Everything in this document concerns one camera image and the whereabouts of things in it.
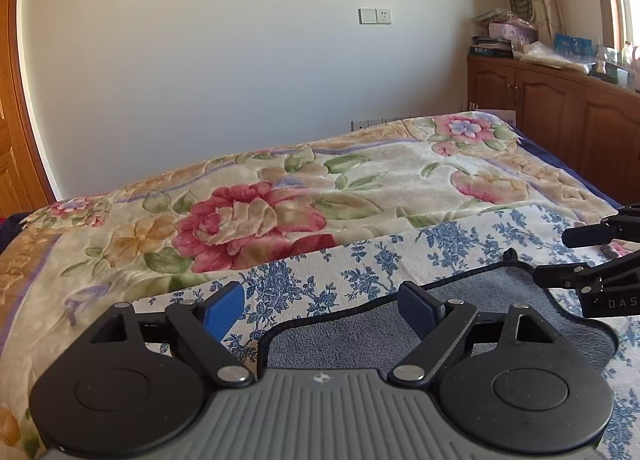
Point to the bottles on window sill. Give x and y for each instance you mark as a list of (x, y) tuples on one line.
[(618, 67)]

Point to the dark woven vase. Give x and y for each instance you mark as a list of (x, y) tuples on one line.
[(524, 9)]

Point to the floral plush blanket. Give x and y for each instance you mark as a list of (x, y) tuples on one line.
[(67, 263)]

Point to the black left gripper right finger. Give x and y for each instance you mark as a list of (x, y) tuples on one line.
[(510, 381)]

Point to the purple and grey microfibre towel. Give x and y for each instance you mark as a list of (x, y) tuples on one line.
[(375, 336)]

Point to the wooden door frame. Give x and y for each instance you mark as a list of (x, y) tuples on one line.
[(24, 183)]

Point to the clutter pile on cabinet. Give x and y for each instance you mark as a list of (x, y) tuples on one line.
[(500, 34)]

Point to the blue picture card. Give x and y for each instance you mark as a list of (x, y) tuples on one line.
[(572, 47)]

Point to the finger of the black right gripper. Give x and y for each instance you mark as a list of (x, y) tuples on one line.
[(578, 275), (591, 235)]

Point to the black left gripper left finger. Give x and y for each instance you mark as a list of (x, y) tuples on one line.
[(134, 381)]

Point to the white wall switch socket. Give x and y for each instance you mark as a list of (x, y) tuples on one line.
[(374, 16)]

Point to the brown wooden cabinet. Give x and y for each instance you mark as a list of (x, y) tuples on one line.
[(590, 125)]

